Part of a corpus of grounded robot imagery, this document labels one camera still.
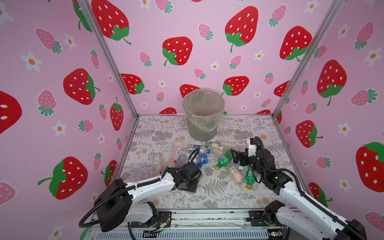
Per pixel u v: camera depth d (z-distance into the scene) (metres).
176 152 0.93
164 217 0.75
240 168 0.88
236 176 0.84
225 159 0.90
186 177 0.64
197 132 0.93
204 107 1.07
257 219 0.73
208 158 0.90
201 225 0.73
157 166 0.88
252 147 0.69
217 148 0.95
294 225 0.55
